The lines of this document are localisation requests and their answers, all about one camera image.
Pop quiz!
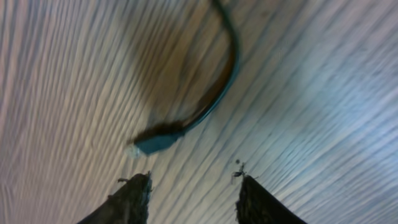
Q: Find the black separated usb cable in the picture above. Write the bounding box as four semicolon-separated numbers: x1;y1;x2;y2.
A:
124;0;241;159

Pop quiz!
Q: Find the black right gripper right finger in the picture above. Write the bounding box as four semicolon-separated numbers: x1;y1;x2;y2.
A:
232;162;306;224

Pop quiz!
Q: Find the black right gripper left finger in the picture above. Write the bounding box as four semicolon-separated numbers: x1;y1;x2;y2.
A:
78;172;152;224

